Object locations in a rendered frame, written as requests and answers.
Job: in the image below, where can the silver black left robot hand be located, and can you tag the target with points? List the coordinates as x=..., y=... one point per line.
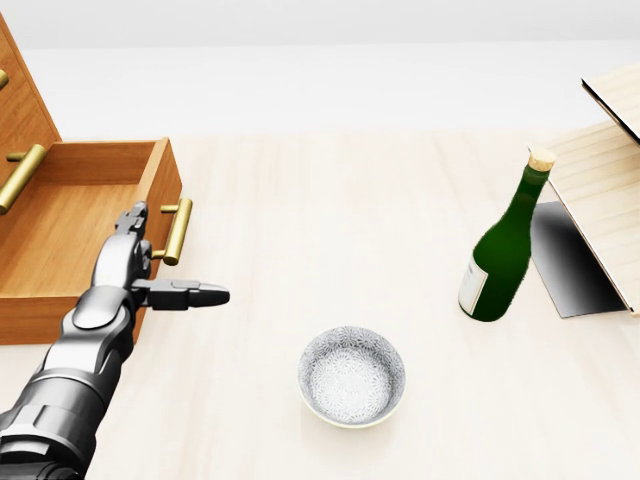
x=100, y=315

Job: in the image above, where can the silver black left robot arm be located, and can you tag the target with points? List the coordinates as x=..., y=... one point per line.
x=55, y=410

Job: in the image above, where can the open wooden drawer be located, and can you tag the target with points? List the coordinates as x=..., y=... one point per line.
x=60, y=240

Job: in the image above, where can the wooden cabinet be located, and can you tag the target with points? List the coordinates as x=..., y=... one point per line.
x=25, y=105

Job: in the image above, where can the patterned grey white bowl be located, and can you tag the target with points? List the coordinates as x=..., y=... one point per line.
x=351, y=380

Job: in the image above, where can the green corked glass bottle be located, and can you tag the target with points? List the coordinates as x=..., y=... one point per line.
x=497, y=270

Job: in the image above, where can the pale wooden slat stand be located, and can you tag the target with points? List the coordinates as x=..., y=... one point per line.
x=595, y=200

